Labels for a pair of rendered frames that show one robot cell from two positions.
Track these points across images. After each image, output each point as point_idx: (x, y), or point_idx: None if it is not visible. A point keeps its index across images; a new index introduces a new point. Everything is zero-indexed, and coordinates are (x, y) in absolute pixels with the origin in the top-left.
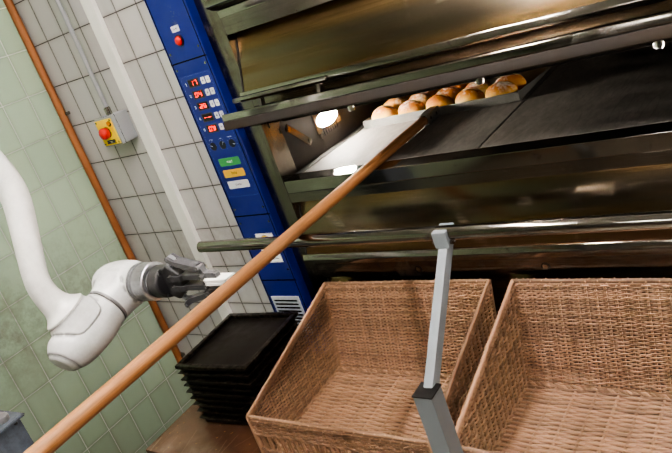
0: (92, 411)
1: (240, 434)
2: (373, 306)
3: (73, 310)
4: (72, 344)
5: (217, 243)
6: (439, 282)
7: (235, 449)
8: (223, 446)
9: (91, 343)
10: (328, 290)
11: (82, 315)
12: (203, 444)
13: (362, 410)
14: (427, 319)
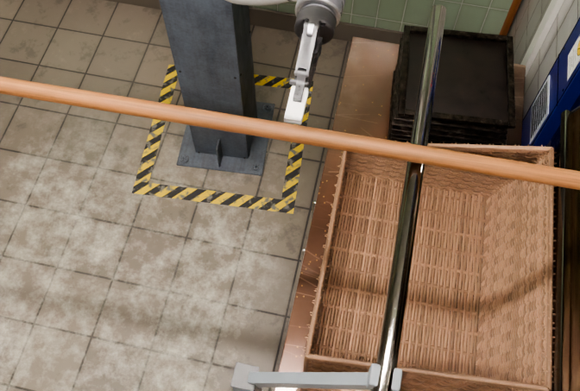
0: (62, 102)
1: (378, 125)
2: (531, 225)
3: None
4: None
5: (430, 35)
6: (333, 379)
7: (356, 130)
8: (360, 116)
9: None
10: (545, 157)
11: None
12: (362, 92)
13: (417, 247)
14: (520, 302)
